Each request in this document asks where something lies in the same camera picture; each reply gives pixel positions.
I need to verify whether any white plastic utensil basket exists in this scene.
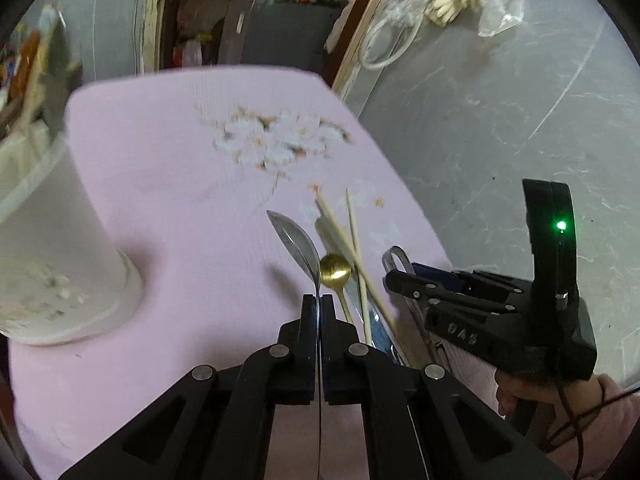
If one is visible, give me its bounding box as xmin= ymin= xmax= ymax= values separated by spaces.
xmin=1 ymin=131 xmax=143 ymax=346

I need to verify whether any small gold spoon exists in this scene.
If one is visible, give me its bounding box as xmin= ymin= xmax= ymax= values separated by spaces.
xmin=320 ymin=254 xmax=354 ymax=324

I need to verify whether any white hose loop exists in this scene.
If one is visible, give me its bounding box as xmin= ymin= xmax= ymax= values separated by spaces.
xmin=358 ymin=0 xmax=432 ymax=72

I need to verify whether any dark grey refrigerator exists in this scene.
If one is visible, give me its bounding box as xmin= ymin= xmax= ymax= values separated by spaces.
xmin=217 ymin=0 xmax=343 ymax=74

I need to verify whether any pink floral table cloth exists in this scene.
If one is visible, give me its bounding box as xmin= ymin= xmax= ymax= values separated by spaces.
xmin=10 ymin=67 xmax=450 ymax=479

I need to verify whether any silver tablespoon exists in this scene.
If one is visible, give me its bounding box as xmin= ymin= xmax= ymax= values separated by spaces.
xmin=267 ymin=210 xmax=323 ymax=479

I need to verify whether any clear hanging plastic bag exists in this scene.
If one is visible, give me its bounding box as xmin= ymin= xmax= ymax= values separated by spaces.
xmin=478 ymin=0 xmax=525 ymax=38

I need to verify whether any pink sleeved right forearm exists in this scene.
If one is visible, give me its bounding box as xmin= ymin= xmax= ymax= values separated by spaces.
xmin=544 ymin=374 xmax=639 ymax=479

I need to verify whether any person's right hand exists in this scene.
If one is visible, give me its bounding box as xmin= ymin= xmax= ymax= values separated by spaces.
xmin=495 ymin=370 xmax=602 ymax=422

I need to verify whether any silver fork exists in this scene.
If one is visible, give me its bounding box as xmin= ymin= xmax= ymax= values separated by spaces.
xmin=39 ymin=10 xmax=82 ymax=136

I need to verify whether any wooden chopstick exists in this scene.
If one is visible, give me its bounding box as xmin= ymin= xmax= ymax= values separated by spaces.
xmin=316 ymin=192 xmax=400 ymax=346
xmin=345 ymin=188 xmax=373 ymax=346

